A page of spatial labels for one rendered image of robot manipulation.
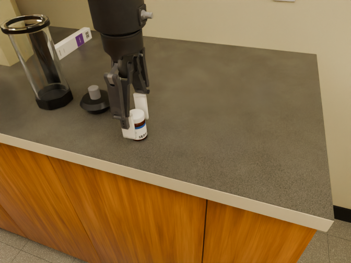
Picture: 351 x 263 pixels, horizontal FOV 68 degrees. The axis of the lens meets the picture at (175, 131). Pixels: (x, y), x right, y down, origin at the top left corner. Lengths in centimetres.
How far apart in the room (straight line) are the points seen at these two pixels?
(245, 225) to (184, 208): 15
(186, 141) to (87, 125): 26
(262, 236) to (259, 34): 74
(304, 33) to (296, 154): 58
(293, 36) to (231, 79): 34
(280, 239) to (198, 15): 84
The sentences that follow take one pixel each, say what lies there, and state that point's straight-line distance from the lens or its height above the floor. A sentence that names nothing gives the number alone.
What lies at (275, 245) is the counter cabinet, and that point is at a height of 75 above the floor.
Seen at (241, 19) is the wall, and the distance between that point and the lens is 110.
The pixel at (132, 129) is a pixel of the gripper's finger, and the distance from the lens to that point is 57.
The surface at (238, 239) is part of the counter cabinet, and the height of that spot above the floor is 73.
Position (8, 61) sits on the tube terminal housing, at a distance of 114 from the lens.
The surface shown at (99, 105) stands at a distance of 72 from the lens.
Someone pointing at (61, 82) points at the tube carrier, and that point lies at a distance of 79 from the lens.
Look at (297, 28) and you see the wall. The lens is 110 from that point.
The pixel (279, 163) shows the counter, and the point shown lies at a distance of 60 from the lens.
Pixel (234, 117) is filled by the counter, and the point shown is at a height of 94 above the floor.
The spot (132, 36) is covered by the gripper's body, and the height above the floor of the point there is 119.
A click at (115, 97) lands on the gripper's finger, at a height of 110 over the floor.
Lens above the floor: 136
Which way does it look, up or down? 41 degrees down
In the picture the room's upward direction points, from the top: 2 degrees counter-clockwise
